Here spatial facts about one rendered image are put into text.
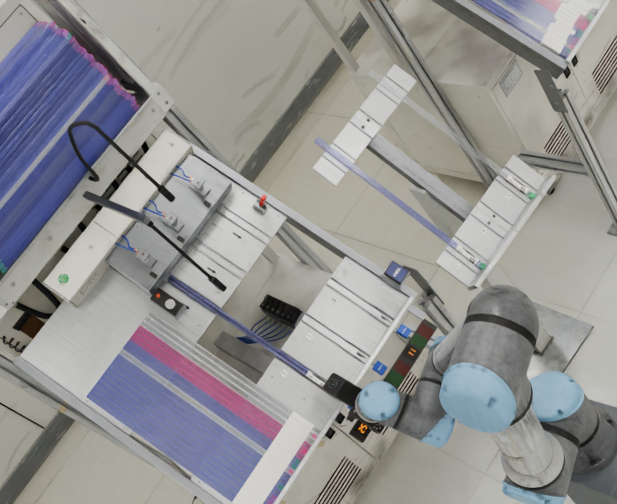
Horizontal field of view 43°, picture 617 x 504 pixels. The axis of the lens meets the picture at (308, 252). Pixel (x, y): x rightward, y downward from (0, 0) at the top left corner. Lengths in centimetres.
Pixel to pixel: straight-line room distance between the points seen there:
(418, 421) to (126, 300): 80
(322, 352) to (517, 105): 115
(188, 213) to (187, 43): 187
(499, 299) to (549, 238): 163
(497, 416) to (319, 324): 82
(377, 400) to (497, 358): 41
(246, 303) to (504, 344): 137
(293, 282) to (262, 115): 173
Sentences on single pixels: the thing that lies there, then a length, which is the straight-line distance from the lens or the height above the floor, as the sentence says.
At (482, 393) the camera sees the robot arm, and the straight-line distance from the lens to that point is 121.
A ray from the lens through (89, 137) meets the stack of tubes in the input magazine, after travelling 190.
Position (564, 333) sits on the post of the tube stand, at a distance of 264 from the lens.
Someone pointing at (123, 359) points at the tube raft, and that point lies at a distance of 197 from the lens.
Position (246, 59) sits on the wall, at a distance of 394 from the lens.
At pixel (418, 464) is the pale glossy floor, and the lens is 264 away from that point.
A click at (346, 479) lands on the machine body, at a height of 16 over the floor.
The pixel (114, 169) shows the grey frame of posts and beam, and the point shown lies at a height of 133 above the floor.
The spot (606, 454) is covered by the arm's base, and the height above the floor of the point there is 58.
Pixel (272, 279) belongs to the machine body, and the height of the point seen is 62.
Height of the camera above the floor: 216
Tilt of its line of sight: 39 degrees down
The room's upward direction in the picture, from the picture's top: 44 degrees counter-clockwise
